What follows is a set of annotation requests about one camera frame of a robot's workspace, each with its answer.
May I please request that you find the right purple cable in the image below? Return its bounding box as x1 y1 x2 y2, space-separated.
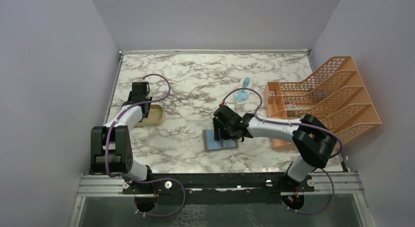
220 87 344 216

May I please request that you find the beige card tray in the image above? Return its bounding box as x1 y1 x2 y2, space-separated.
135 104 164 127

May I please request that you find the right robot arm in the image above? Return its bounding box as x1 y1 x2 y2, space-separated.
212 105 339 191

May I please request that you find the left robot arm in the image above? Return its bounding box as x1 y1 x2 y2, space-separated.
90 82 154 193

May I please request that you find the taupe leather card holder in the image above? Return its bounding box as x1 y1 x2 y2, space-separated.
203 129 239 152

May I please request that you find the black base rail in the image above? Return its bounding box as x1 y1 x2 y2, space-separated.
122 172 315 205

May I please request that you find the red white small box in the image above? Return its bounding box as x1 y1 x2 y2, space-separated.
284 103 297 110

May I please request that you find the orange plastic file organizer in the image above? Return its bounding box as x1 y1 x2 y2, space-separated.
263 56 381 145

